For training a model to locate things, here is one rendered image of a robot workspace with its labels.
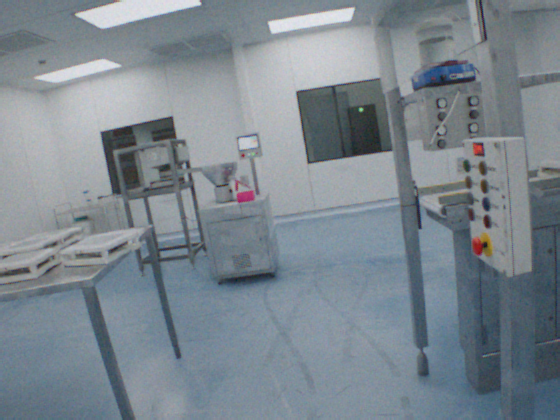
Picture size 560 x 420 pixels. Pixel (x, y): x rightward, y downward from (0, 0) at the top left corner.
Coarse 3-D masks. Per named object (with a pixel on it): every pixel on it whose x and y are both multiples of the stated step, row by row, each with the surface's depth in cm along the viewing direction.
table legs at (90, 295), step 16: (160, 272) 247; (160, 288) 247; (96, 304) 143; (96, 320) 143; (96, 336) 144; (176, 336) 255; (112, 352) 147; (176, 352) 254; (112, 368) 146; (112, 384) 147; (128, 400) 152; (128, 416) 150
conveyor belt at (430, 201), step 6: (534, 180) 169; (552, 186) 150; (558, 186) 150; (450, 192) 175; (456, 192) 172; (426, 198) 172; (432, 198) 168; (426, 204) 168; (432, 204) 161; (438, 204) 155; (444, 204) 152; (450, 204) 152; (432, 210) 161; (438, 210) 153; (444, 216) 153
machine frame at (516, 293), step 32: (512, 0) 164; (544, 0) 164; (512, 32) 76; (480, 64) 82; (512, 64) 77; (512, 96) 78; (512, 128) 79; (416, 224) 181; (416, 256) 184; (416, 288) 186; (512, 288) 85; (416, 320) 189; (512, 320) 86; (512, 352) 87; (512, 384) 89; (512, 416) 90
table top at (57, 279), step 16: (80, 240) 231; (128, 240) 202; (48, 272) 158; (64, 272) 154; (80, 272) 149; (96, 272) 146; (0, 288) 143; (16, 288) 139; (32, 288) 137; (48, 288) 137; (64, 288) 138; (80, 288) 139
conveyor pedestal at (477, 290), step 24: (552, 216) 155; (456, 240) 173; (552, 240) 157; (456, 264) 177; (480, 264) 159; (552, 264) 159; (480, 288) 161; (552, 288) 161; (480, 312) 162; (552, 312) 163; (480, 336) 164; (552, 336) 164; (480, 360) 166; (552, 360) 167; (480, 384) 169
